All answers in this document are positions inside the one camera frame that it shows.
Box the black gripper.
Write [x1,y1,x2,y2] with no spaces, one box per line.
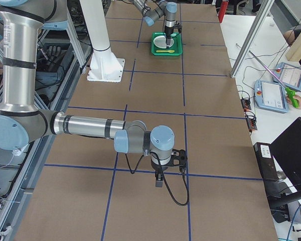
[164,26,173,46]

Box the white round plate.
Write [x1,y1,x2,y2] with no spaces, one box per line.
[153,35,174,49]

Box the aluminium frame post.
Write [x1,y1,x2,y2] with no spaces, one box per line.
[230,0,274,78]

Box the brown paper table cover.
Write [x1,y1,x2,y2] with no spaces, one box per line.
[15,2,277,240]

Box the blue teach pendant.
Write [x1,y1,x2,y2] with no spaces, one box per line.
[274,62,301,91]
[254,80,289,113]

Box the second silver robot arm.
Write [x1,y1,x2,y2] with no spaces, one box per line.
[0,1,175,187]

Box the far blue teach pendant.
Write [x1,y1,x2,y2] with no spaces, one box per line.
[274,62,301,91]

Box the yellow plastic spoon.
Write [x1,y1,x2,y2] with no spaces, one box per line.
[156,50,175,53]

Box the red cylinder tube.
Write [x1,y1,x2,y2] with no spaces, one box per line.
[218,0,229,23]

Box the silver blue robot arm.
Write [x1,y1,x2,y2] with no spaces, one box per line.
[129,0,177,39]

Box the green plastic tray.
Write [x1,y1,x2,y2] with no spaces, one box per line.
[151,32,183,56]

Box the black computer box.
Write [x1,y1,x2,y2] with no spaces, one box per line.
[253,142,279,182]

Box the metal reacher grabber tool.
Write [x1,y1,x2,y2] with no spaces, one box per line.
[248,50,299,108]

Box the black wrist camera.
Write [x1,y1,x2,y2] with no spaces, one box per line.
[174,21,182,34]
[171,149,188,174]

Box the near blue teach pendant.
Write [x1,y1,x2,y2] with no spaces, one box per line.
[254,80,289,113]

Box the white pedestal column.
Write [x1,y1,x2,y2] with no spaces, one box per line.
[80,0,125,83]

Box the black monitor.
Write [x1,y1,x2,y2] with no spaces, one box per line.
[270,117,301,190]

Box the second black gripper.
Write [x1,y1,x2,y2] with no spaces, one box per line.
[151,155,172,188]

